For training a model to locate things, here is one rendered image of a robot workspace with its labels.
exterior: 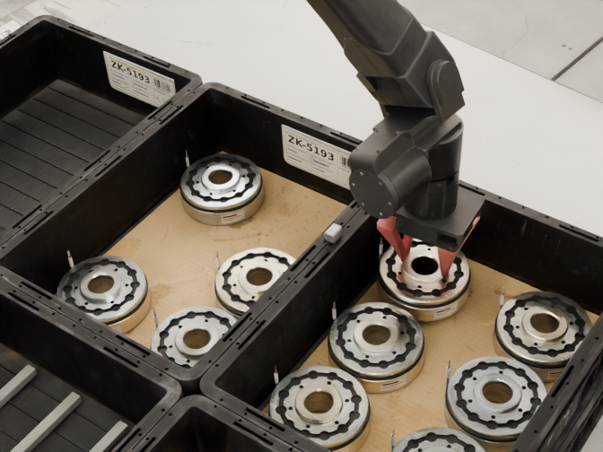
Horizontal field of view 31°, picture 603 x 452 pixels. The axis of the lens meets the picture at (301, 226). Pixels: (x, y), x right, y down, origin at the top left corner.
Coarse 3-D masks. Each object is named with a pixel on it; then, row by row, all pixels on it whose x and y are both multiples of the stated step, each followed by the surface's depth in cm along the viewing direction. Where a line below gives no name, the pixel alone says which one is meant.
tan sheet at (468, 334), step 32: (480, 288) 125; (512, 288) 125; (448, 320) 122; (480, 320) 122; (320, 352) 119; (448, 352) 119; (480, 352) 118; (416, 384) 116; (544, 384) 115; (384, 416) 113; (416, 416) 113; (384, 448) 110
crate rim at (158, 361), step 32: (192, 96) 138; (224, 96) 138; (160, 128) 133; (320, 128) 132; (32, 224) 122; (0, 256) 118; (32, 288) 115; (96, 320) 111; (128, 352) 108; (192, 384) 105
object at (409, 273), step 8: (408, 256) 122; (416, 256) 122; (424, 256) 123; (432, 256) 122; (408, 264) 121; (408, 272) 121; (440, 272) 120; (416, 280) 120; (424, 280) 120; (432, 280) 120; (440, 280) 120
